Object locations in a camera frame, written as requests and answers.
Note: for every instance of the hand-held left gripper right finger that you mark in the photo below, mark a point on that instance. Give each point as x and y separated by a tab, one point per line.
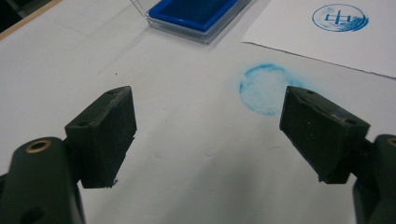
320	140

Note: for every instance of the blue ink pad clear case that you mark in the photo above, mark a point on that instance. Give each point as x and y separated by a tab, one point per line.
193	12

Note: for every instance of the white paper sheet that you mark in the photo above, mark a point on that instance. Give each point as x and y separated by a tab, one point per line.
295	37

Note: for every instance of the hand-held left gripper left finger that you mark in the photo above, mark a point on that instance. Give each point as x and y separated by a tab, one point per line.
102	140

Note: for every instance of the large white board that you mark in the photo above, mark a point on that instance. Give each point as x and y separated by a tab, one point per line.
193	130

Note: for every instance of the wooden table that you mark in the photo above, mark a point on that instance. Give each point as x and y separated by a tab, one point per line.
31	17

